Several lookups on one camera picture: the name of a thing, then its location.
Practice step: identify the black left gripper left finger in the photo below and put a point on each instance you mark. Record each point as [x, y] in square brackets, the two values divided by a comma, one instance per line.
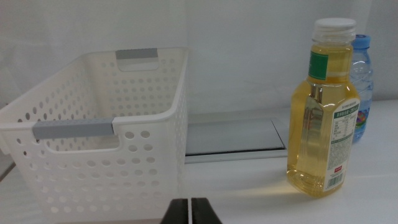
[178, 213]

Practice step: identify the clear water bottle blue cap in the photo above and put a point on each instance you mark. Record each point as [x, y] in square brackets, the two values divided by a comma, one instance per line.
[363, 81]

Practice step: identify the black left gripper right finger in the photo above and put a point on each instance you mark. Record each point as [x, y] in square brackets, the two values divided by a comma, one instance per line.
[202, 214]

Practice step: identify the white perforated plastic basket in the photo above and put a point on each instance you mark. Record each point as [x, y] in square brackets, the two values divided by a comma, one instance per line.
[93, 174]

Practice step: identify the white backdrop curtain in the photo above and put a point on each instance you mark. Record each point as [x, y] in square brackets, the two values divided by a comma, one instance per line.
[236, 56]

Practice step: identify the yellow tea bottle white cap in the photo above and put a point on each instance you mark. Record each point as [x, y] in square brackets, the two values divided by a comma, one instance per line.
[311, 149]

